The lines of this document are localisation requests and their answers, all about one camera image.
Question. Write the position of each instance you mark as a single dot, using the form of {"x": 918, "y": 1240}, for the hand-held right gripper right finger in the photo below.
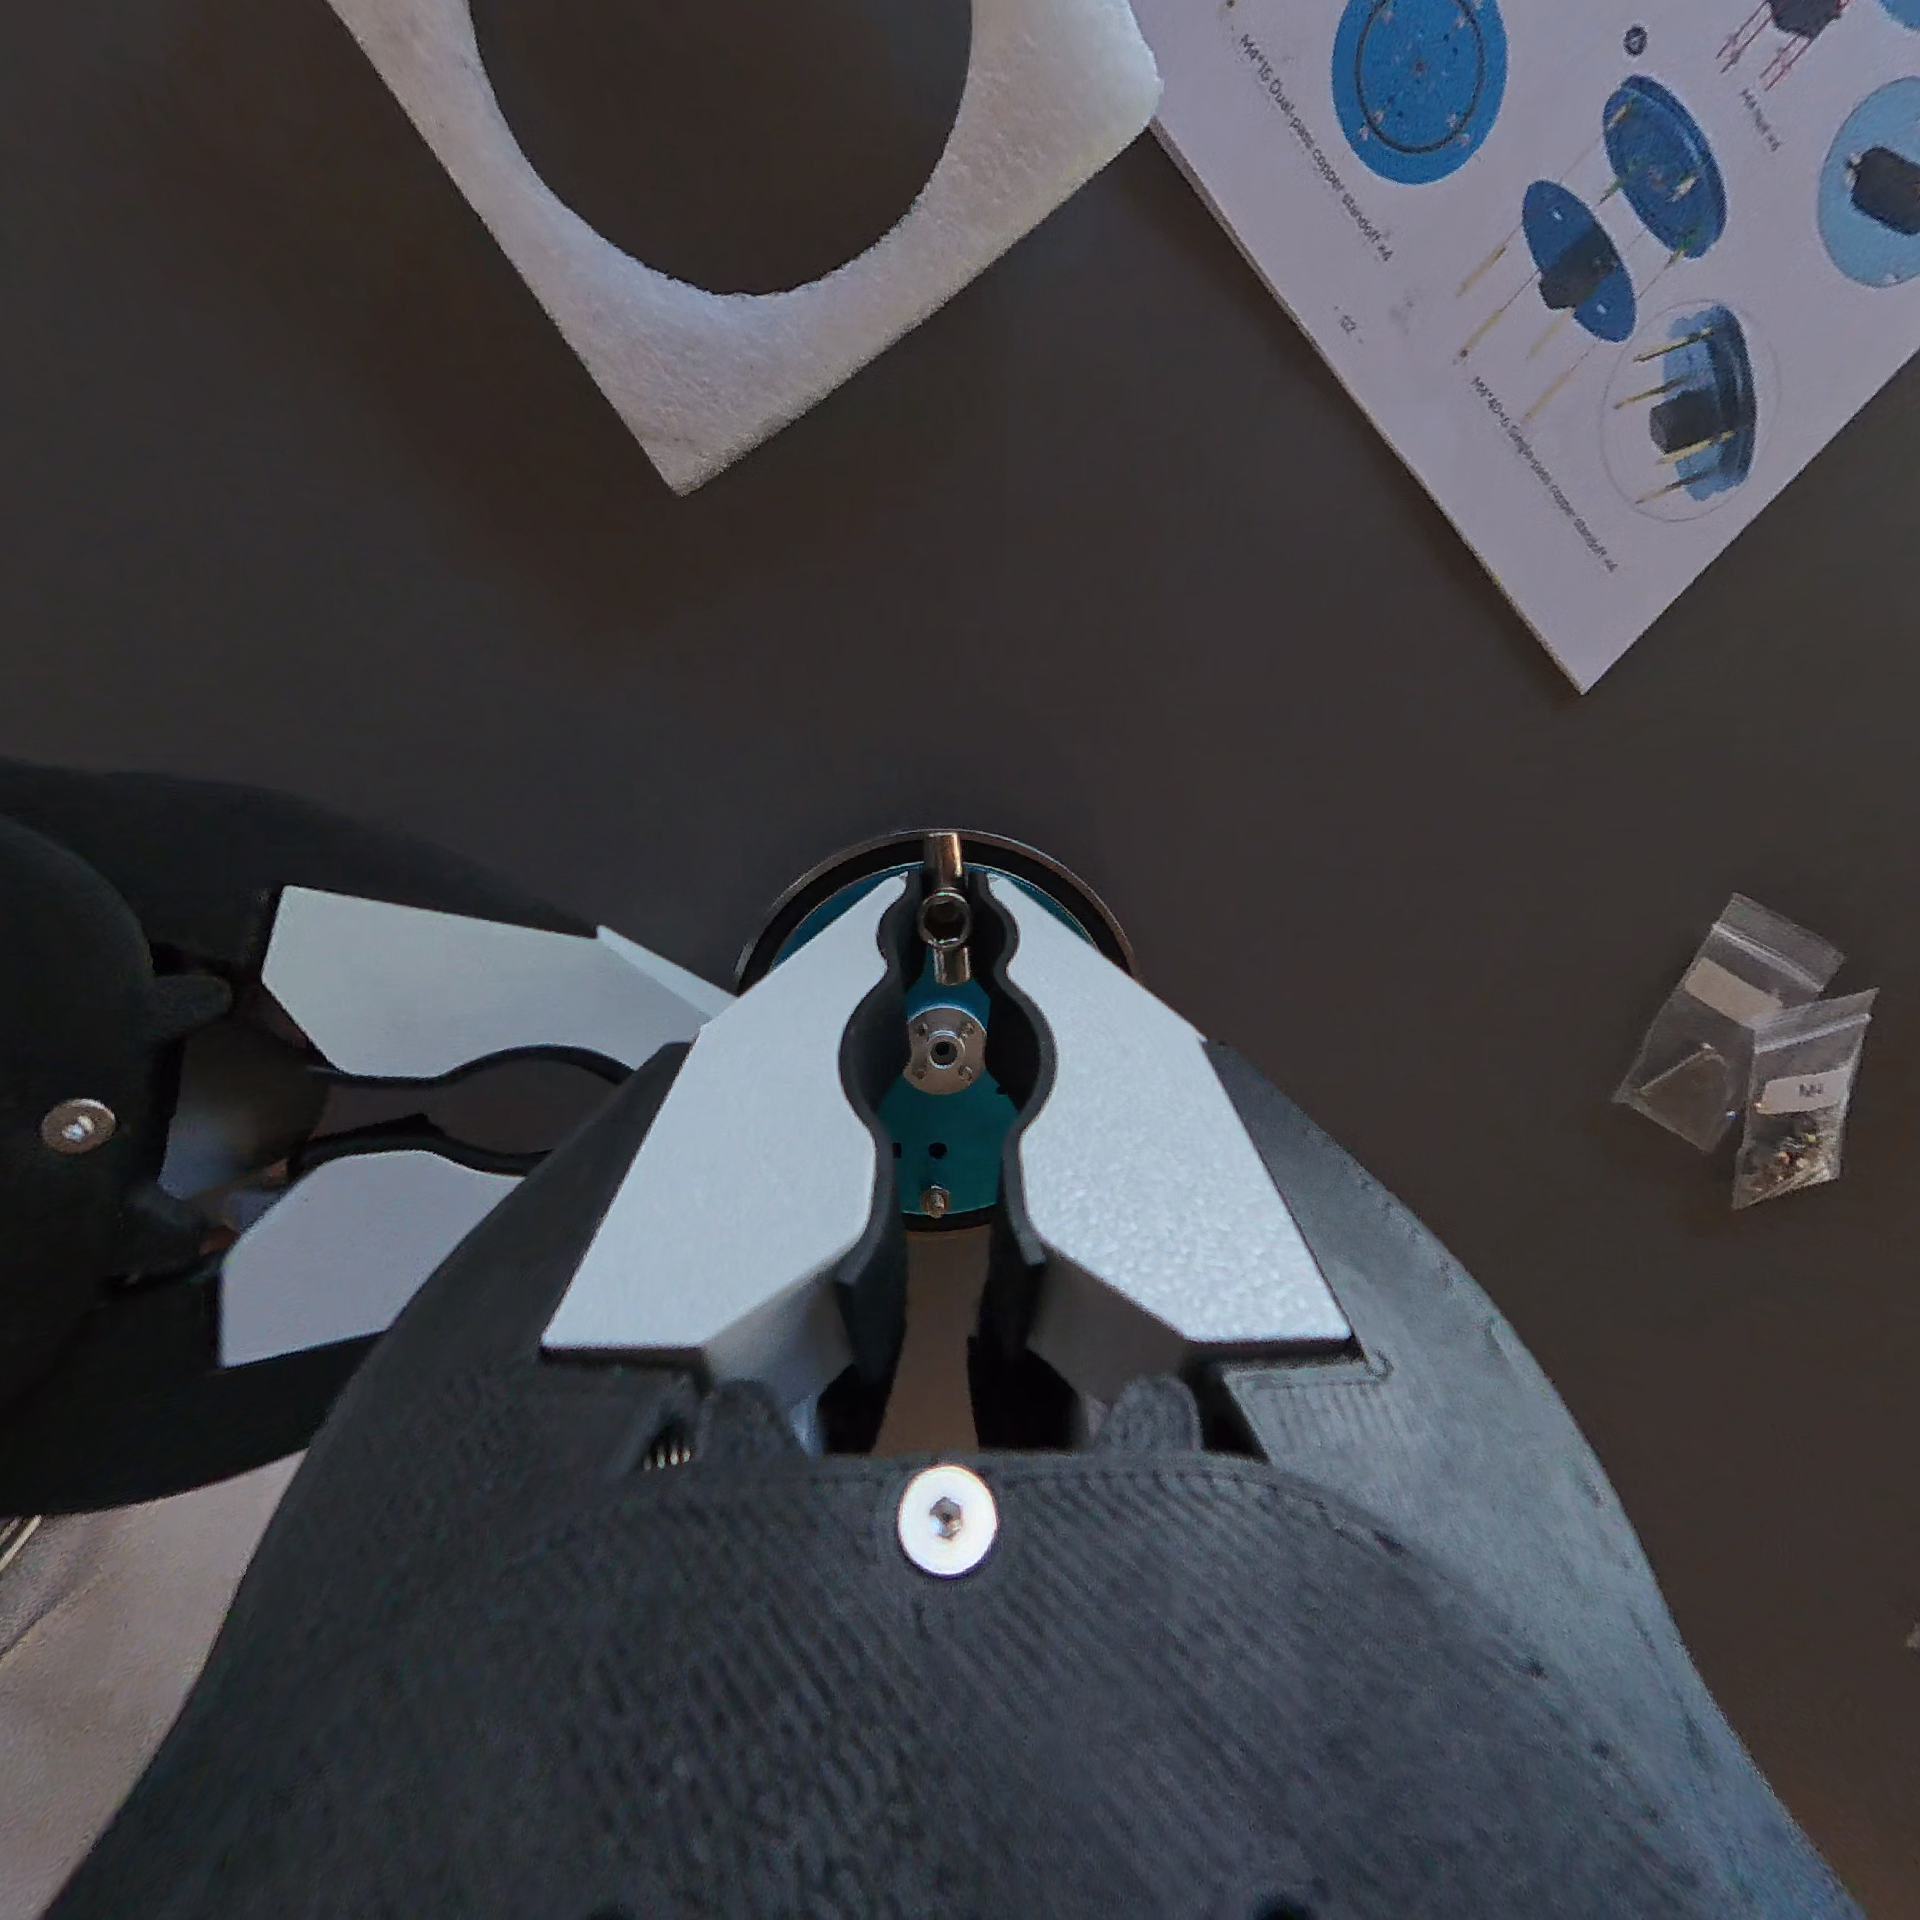
{"x": 1172, "y": 1184}

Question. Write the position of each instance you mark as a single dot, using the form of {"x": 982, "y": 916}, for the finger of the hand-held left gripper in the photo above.
{"x": 346, "y": 1260}
{"x": 451, "y": 983}

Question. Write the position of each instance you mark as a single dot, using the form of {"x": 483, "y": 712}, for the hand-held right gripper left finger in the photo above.
{"x": 720, "y": 1200}

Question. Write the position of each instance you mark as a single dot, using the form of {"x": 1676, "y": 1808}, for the blue disc with black rim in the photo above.
{"x": 955, "y": 1142}

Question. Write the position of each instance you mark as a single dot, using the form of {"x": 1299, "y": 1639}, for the metal cross socket wrench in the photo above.
{"x": 944, "y": 916}

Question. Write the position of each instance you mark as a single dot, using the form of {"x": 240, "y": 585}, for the person's white t-shirt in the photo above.
{"x": 91, "y": 1652}

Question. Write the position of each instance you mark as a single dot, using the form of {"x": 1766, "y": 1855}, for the clear plastic parts bag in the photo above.
{"x": 1800, "y": 1110}
{"x": 1711, "y": 1036}

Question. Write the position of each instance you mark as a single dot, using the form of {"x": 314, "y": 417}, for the white foam sheet with hole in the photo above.
{"x": 720, "y": 375}

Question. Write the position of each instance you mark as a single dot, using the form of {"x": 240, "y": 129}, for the instruction sheet with blue drawings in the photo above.
{"x": 1501, "y": 450}

